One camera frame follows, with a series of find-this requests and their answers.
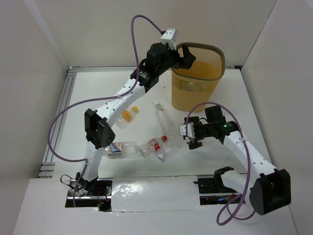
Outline clear bottle blue-white cap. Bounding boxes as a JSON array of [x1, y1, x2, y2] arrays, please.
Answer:
[[157, 134, 183, 162]]

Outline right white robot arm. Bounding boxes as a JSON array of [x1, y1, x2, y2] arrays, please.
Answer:
[[179, 105, 291, 215]]

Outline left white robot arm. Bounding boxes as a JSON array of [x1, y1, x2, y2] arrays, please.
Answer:
[[76, 43, 196, 195]]

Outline orange mesh waste bin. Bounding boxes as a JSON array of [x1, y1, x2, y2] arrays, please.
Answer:
[[171, 42, 225, 112]]

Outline clear bottle white cap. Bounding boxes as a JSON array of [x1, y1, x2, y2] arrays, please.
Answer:
[[154, 101, 175, 136]]

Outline red cap cola bottle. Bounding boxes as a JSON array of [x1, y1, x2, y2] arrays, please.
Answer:
[[139, 136, 168, 159]]

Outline silver tape sheet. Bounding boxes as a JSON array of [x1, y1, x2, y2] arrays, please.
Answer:
[[111, 176, 201, 212]]

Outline clear bottle blue-orange label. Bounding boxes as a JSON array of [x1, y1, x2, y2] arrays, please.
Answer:
[[105, 141, 138, 159]]

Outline orange label small bottle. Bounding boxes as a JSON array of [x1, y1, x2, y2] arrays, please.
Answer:
[[115, 106, 139, 129]]

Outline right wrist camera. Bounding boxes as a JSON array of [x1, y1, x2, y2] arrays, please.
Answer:
[[179, 122, 196, 140]]

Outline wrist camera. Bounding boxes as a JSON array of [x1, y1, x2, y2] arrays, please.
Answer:
[[160, 28, 177, 50], [179, 122, 196, 140]]

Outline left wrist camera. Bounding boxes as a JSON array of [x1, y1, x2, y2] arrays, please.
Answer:
[[160, 28, 177, 50]]

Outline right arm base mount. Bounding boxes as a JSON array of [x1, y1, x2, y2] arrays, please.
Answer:
[[193, 166, 238, 206]]

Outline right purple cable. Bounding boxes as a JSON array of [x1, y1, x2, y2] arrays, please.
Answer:
[[187, 102, 256, 225]]

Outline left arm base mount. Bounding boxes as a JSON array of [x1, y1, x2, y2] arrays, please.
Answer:
[[60, 175, 112, 212]]

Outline aluminium frame rail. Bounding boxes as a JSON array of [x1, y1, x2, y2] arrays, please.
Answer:
[[44, 67, 253, 178]]

